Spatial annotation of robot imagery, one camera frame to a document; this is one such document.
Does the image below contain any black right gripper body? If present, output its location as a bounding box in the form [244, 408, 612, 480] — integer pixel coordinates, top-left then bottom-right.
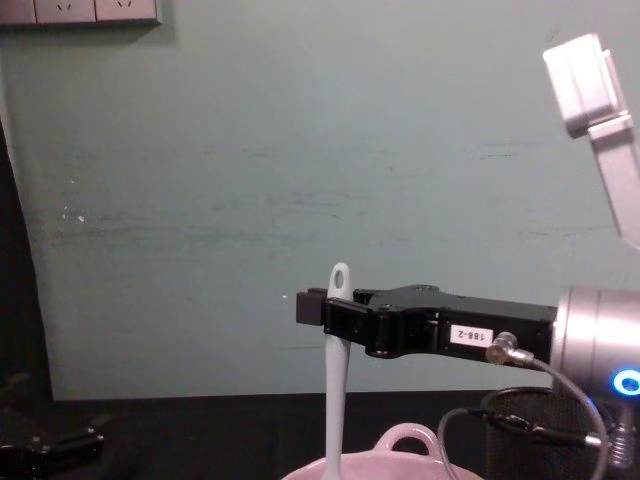
[394, 284, 558, 369]

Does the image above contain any pale silicone spatula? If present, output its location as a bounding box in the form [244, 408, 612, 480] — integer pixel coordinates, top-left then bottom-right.
[322, 262, 354, 480]

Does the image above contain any black table cloth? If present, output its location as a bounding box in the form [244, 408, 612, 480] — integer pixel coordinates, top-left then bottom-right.
[0, 388, 640, 480]

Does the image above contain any black mesh cup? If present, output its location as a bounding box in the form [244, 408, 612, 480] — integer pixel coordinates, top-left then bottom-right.
[480, 387, 622, 480]

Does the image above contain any black curtain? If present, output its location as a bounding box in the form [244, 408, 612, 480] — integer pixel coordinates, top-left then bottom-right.
[0, 113, 55, 402]

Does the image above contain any right gripper thin cable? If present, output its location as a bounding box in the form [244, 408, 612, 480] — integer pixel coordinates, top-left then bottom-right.
[437, 331, 612, 480]

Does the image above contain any pink two-handled pot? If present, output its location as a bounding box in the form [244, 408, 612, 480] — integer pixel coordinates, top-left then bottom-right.
[281, 422, 484, 480]

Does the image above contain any pale wall panel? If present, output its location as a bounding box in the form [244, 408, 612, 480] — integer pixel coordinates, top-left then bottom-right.
[0, 0, 640, 402]

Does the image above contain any white wall socket panel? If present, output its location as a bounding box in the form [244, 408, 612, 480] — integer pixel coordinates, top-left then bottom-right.
[0, 0, 164, 29]

